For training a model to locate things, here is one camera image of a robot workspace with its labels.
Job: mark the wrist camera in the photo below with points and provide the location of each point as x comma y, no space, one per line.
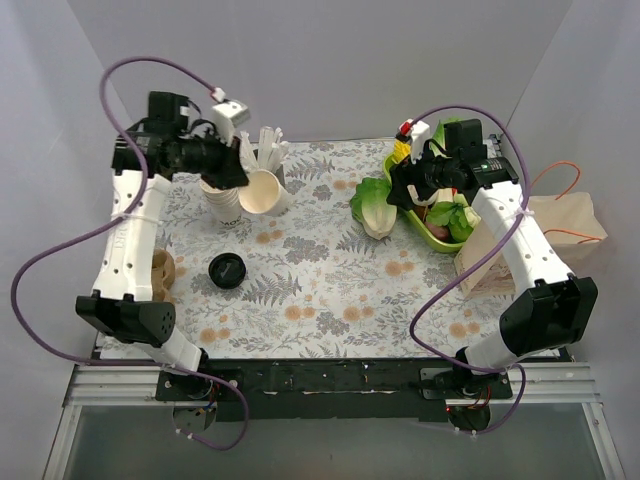
415,135
227,114

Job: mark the green vegetable tray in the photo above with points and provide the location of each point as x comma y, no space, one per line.
436,237

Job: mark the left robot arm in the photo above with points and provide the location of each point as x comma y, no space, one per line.
122,304

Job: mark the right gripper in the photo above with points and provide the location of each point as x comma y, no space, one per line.
403,185

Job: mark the cardboard cup carrier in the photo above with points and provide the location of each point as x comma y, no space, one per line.
162,276

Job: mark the green napa cabbage toy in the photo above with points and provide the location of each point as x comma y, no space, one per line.
439,135

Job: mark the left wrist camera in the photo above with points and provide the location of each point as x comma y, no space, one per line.
227,114

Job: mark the floral table mat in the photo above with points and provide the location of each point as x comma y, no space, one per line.
316,284

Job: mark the grey straw holder cup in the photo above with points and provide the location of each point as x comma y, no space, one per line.
280,172

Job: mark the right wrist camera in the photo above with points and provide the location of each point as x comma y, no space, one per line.
415,135

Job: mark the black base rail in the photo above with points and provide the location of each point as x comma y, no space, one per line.
268,389

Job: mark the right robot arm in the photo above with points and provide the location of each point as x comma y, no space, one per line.
552,305

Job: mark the white paper coffee cup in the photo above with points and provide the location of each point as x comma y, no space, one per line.
264,195

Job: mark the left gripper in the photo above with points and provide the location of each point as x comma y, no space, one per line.
228,163

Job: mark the romaine lettuce toy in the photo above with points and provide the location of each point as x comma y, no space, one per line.
370,208

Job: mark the brown paper bag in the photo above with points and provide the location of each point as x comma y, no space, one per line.
555,234

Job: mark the stack of paper cups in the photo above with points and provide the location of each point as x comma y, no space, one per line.
224,204

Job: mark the yellow napa cabbage toy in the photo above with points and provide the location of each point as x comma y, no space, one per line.
401,151

